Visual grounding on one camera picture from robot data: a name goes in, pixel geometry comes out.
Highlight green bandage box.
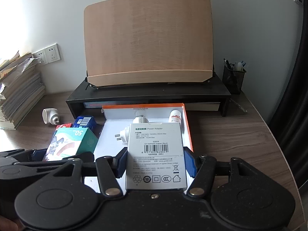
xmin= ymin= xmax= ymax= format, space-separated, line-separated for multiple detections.
xmin=43 ymin=128 xmax=98 ymax=161

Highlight white power adapter box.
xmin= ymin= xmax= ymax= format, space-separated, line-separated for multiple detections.
xmin=126 ymin=123 xmax=187 ymax=190

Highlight left human hand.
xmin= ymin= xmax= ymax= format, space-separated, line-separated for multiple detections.
xmin=0 ymin=216 xmax=19 ymax=231

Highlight white plug-in repellent heater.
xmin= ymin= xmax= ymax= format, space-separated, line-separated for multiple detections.
xmin=115 ymin=115 xmax=149 ymax=145

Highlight blue plastic case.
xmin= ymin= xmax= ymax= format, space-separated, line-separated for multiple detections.
xmin=72 ymin=116 xmax=97 ymax=131

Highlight red blue card box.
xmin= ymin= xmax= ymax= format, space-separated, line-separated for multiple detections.
xmin=56 ymin=123 xmax=73 ymax=130

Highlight orange white box lid tray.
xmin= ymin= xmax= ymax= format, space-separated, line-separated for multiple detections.
xmin=84 ymin=102 xmax=194 ymax=195

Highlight white plug adapter on table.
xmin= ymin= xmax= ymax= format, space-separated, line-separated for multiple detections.
xmin=42 ymin=108 xmax=60 ymax=125

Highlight small white pill bottle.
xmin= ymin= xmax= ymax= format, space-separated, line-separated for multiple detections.
xmin=168 ymin=110 xmax=182 ymax=124

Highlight book under riser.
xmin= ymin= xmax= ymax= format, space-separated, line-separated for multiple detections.
xmin=83 ymin=101 xmax=115 ymax=109

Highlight stack of books and papers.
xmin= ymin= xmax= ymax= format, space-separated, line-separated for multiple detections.
xmin=1 ymin=53 xmax=45 ymax=130

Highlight black monitor riser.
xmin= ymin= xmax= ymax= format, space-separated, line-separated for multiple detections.
xmin=66 ymin=74 xmax=231 ymax=118

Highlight black mesh pen holder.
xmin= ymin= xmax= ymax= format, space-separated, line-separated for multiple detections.
xmin=222 ymin=59 xmax=246 ymax=96

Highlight wooden book stand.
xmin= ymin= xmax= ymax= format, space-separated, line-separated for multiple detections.
xmin=84 ymin=0 xmax=213 ymax=87

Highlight left wall socket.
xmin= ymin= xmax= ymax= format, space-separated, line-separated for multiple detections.
xmin=32 ymin=49 xmax=49 ymax=65

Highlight wall socket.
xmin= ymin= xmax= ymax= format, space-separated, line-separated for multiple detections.
xmin=32 ymin=49 xmax=49 ymax=65
xmin=45 ymin=43 xmax=61 ymax=63

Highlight right wall socket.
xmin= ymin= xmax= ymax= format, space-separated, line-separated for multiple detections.
xmin=45 ymin=43 xmax=61 ymax=63

